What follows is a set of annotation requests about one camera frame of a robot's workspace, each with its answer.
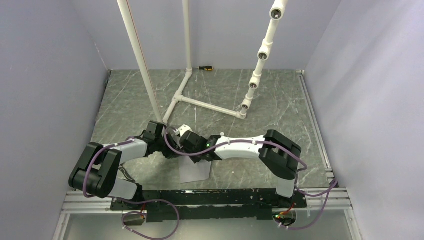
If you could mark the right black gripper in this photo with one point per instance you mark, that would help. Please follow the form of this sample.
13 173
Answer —
187 152

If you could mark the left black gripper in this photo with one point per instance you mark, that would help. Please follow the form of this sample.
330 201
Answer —
172 144

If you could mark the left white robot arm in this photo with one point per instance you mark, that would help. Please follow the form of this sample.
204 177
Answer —
96 171

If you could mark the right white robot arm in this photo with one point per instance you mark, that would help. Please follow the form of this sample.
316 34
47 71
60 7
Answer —
277 152

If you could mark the yellow black screwdriver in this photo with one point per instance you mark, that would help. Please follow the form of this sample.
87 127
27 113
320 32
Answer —
206 68

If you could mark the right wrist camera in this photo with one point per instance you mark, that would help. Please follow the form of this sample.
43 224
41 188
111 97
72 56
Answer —
183 129

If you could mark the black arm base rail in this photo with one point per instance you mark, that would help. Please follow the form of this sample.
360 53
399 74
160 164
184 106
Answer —
206 204

